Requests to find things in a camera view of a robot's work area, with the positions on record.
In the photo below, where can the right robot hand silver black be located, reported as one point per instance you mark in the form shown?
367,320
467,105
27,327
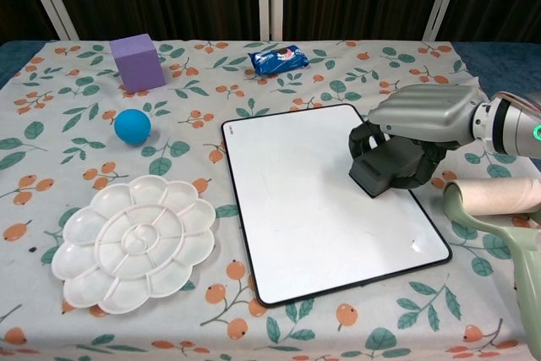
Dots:
427,113

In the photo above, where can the dark grey whiteboard eraser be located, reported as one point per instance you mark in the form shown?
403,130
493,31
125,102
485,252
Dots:
380,168

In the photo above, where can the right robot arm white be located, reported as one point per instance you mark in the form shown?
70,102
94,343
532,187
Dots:
511,128

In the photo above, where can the blue cookie packet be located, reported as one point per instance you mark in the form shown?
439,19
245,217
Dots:
277,61

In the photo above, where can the floral print tablecloth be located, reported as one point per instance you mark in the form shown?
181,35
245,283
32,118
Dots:
169,192

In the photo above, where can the purple foam cube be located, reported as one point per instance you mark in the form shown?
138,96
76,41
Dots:
139,65

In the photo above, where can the blue ball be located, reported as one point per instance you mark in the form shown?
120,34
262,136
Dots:
132,127

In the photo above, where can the white flower shaped paint palette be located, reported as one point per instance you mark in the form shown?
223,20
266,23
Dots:
135,242

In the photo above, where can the small white whiteboard black frame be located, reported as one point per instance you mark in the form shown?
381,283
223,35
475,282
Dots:
304,225

